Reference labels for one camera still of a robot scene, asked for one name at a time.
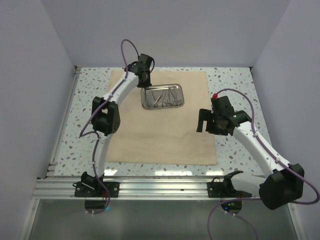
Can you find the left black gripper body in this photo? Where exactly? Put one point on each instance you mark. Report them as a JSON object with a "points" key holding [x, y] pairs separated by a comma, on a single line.
{"points": [[148, 72]]}

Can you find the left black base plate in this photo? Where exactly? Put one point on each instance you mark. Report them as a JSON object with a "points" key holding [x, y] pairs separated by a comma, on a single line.
{"points": [[97, 190]]}

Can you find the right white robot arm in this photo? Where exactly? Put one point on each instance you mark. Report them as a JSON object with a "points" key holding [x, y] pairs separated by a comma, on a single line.
{"points": [[281, 182]]}

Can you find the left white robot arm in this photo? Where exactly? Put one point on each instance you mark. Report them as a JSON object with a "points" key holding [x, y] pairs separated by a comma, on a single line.
{"points": [[105, 116]]}

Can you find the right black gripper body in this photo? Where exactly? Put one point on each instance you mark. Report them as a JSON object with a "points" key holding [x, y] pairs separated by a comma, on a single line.
{"points": [[213, 125]]}

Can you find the aluminium front rail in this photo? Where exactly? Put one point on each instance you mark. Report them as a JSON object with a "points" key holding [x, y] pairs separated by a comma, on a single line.
{"points": [[177, 188]]}

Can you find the beige cloth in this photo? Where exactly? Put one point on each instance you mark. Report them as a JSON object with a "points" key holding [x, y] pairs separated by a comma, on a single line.
{"points": [[165, 136]]}

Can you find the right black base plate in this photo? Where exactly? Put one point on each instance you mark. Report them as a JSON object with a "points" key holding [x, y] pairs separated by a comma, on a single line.
{"points": [[223, 188]]}

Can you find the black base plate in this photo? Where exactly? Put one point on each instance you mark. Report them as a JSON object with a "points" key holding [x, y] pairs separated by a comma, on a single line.
{"points": [[97, 190], [223, 188]]}

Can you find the steel instrument tray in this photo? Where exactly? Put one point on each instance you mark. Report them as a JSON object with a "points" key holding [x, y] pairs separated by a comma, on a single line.
{"points": [[148, 96]]}

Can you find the crossing steel tweezers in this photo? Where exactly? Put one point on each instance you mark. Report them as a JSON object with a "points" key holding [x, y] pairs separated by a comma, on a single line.
{"points": [[163, 99]]}

